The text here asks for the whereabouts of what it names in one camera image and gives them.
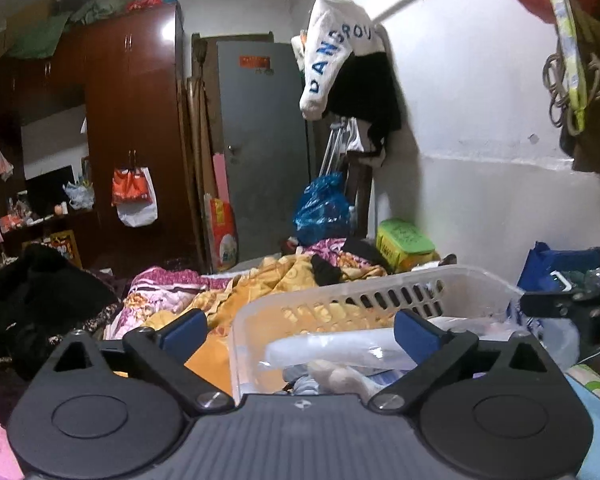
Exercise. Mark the grey door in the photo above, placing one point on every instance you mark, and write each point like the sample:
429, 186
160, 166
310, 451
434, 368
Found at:
260, 150

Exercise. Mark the small white hanging bag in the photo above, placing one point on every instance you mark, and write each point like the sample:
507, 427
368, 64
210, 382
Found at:
2, 162

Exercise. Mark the blue plastic bag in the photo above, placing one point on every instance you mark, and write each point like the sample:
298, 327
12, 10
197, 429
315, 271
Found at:
320, 205

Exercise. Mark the green cloth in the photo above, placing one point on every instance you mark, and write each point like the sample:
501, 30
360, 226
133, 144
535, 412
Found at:
45, 35

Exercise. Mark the black hanging garment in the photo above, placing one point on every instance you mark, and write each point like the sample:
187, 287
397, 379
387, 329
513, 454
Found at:
365, 90

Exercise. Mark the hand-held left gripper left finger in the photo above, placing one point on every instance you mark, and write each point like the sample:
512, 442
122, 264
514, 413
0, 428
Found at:
185, 333

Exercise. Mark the black television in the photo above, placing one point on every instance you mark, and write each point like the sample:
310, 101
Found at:
47, 187

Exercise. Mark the green lidded box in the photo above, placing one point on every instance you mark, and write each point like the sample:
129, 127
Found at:
405, 240

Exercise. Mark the yellow floral quilt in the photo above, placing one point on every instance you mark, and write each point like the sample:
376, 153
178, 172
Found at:
260, 280

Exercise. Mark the pink board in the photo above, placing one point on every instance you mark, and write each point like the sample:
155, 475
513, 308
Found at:
221, 175

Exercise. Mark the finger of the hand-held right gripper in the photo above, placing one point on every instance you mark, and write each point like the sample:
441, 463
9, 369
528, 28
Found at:
547, 305

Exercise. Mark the wooden planks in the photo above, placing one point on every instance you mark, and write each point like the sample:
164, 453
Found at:
202, 135

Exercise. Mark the black clothing heap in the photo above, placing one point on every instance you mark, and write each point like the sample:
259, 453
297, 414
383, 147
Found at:
40, 290

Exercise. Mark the yellow framed picture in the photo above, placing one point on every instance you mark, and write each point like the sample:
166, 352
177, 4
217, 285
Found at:
62, 248

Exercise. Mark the white plush rabbit toy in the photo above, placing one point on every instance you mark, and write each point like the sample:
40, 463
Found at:
340, 375

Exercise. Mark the orange white plastic bag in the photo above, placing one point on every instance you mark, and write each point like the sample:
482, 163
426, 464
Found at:
132, 190

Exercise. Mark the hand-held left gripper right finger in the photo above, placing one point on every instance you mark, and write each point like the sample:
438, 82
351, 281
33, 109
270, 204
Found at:
416, 336

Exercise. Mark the clear plastic basket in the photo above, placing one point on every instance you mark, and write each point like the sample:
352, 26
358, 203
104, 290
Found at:
360, 295

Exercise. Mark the dark wooden wardrobe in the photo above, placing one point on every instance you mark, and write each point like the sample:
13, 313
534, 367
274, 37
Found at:
130, 100

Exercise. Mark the blue tote bag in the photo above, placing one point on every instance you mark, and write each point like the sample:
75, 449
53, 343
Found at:
540, 265

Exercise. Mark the white hooded sweatshirt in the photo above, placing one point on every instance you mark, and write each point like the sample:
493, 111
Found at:
325, 50

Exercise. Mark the black clothes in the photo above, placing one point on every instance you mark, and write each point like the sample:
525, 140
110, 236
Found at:
327, 270

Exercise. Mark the white folding rack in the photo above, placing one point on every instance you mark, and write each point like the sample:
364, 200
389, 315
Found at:
340, 140

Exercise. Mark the red yellow printed bag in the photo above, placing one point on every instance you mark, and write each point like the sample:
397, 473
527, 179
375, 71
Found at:
223, 235

